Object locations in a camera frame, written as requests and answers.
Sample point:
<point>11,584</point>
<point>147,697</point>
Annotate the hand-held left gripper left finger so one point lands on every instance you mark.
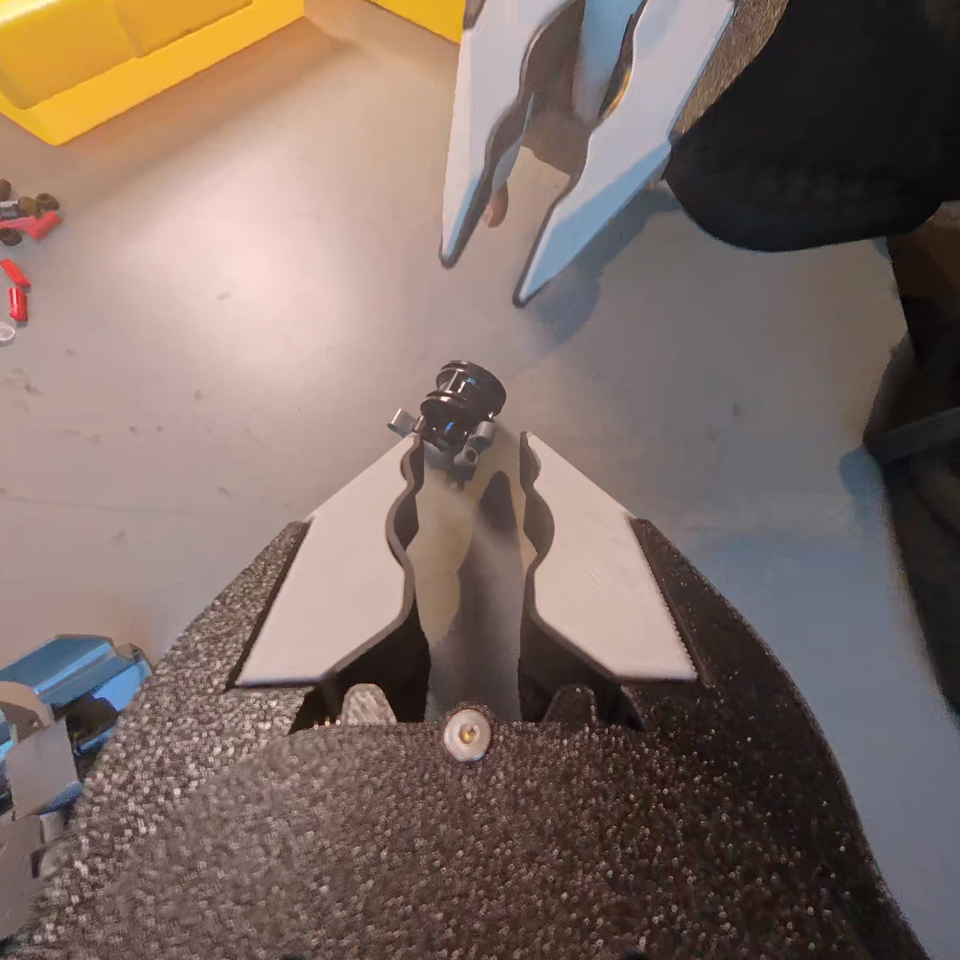
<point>330,592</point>

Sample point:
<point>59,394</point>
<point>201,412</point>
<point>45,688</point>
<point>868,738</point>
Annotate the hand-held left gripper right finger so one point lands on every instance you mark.
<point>615,592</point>

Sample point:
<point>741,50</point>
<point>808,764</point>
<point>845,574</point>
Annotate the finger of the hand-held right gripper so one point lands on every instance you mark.
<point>480,112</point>
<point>660,90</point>

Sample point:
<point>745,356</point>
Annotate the black toy wheel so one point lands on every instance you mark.
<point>465,397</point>

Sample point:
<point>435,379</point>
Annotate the grey desk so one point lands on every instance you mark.
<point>225,412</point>

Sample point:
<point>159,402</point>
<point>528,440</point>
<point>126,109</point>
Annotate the person's right hand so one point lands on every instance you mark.
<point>498,206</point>

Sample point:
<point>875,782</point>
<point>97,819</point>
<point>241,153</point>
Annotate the yellow storage bin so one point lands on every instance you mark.
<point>112,67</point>
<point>420,15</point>

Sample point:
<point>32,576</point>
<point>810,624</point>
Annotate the person in black hoodie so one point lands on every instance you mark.
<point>922,487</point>

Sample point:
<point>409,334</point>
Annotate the pile of small brick pieces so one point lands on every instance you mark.
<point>22,217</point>

